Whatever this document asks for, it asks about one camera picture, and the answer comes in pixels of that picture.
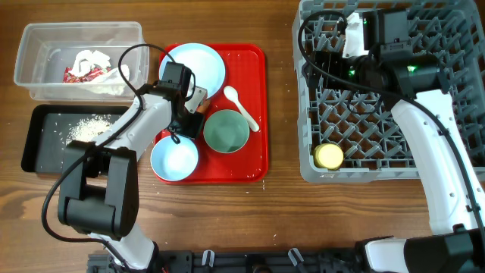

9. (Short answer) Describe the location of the light blue bowl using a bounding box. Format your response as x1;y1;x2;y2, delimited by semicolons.
150;136;199;182

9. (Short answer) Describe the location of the green bowl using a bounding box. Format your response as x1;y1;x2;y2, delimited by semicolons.
203;109;250;154

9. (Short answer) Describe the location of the white plastic spoon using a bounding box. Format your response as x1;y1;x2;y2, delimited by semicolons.
223;86;260;132

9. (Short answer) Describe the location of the light blue plate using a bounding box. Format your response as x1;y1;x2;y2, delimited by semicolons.
168;43;226;99

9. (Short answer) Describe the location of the yellow plastic cup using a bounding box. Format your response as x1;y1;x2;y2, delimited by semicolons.
314;143;344;170

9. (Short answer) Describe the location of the white rice pile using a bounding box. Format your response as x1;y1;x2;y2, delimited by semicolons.
65;115;113;144

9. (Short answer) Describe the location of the red snack wrapper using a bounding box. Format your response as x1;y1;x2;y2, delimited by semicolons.
63;67;111;83

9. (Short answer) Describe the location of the orange carrot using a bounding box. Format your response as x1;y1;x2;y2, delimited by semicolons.
196;99;211;114

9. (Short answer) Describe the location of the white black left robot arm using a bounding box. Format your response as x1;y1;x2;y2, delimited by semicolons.
52;61;207;272

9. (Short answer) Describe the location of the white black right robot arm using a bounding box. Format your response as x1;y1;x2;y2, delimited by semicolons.
305;8;484;272

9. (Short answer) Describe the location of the grey dishwasher rack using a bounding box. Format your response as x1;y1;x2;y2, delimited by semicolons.
292;0;484;184

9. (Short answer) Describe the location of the black food waste tray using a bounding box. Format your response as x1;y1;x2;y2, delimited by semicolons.
21;105;128;174

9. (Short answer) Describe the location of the clear plastic waste bin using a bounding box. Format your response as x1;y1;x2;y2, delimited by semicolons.
14;21;149;102

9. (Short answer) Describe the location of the red serving tray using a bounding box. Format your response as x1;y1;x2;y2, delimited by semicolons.
154;42;270;185

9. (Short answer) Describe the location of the black mounting rail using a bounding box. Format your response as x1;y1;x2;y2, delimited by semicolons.
86;246;365;273

